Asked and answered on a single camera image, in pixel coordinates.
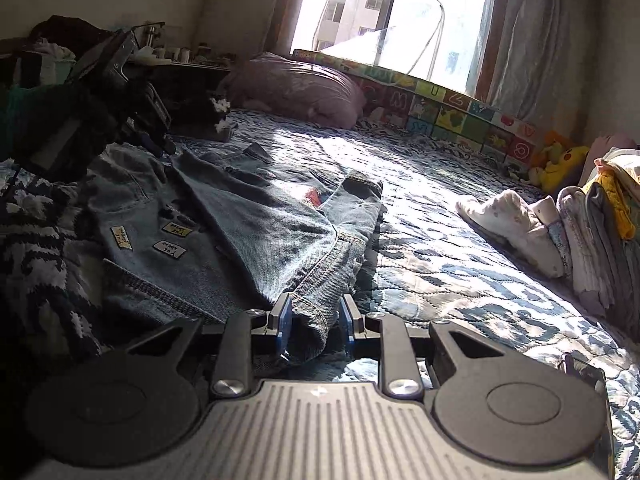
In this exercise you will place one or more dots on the colourful alphabet foam mat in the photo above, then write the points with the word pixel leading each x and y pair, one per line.
pixel 420 107

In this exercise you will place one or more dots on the black folded clothes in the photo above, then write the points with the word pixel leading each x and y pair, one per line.
pixel 201 116

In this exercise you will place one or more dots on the blue denim jacket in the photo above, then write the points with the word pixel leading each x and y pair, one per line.
pixel 205 236

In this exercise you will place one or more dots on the cluttered bedside shelf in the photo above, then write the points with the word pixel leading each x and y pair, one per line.
pixel 154 49

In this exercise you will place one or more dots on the pink pillow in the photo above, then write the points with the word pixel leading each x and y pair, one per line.
pixel 293 89

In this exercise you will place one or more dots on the yellow plush toy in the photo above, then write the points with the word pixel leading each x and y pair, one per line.
pixel 558 164

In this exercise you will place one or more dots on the white baby garment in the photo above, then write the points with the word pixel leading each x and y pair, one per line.
pixel 508 219

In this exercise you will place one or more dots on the blue white patterned quilt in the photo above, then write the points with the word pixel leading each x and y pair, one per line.
pixel 424 263

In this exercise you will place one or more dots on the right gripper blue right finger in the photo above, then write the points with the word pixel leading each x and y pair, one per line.
pixel 384 338

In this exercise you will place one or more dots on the grey window curtain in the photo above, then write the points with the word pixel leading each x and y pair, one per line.
pixel 534 59

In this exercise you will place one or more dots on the stack of folded clothes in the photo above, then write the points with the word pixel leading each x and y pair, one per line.
pixel 601 222

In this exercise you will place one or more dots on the black smartphone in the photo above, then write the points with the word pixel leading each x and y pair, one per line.
pixel 592 376

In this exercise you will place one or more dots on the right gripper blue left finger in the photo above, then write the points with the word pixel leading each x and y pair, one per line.
pixel 252 329

